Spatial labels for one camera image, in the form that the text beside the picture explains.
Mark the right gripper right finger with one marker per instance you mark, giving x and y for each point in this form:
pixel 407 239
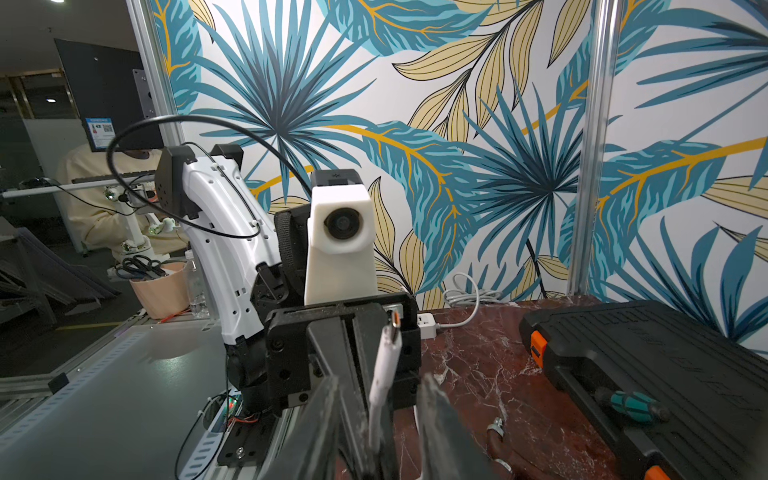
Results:
pixel 448 451

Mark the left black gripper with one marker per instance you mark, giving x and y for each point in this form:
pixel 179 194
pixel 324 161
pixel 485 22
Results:
pixel 336 354

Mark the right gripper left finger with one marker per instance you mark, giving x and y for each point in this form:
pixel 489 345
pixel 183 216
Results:
pixel 310 452

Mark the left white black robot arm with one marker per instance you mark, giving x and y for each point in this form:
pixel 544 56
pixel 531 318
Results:
pixel 274 277

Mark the white power strip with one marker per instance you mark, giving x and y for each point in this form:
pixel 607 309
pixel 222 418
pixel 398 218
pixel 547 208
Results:
pixel 427 326

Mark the beige cup with scissors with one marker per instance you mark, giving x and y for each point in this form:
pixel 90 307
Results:
pixel 165 296

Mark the person in beige shirt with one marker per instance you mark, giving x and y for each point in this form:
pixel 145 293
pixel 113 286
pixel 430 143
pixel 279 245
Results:
pixel 93 217

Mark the black plastic tool case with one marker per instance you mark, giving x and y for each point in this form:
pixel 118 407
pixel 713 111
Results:
pixel 715 389

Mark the black monitor screen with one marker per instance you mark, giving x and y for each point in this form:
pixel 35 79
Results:
pixel 109 87

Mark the small metal ring parts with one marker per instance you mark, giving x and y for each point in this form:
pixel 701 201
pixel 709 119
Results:
pixel 495 449

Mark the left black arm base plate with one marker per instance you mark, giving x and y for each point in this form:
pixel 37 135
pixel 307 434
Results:
pixel 248 442

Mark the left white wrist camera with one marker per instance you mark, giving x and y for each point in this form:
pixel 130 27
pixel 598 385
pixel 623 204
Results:
pixel 341 233

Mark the green handled screwdriver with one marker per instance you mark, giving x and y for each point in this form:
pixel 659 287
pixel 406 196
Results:
pixel 637 406

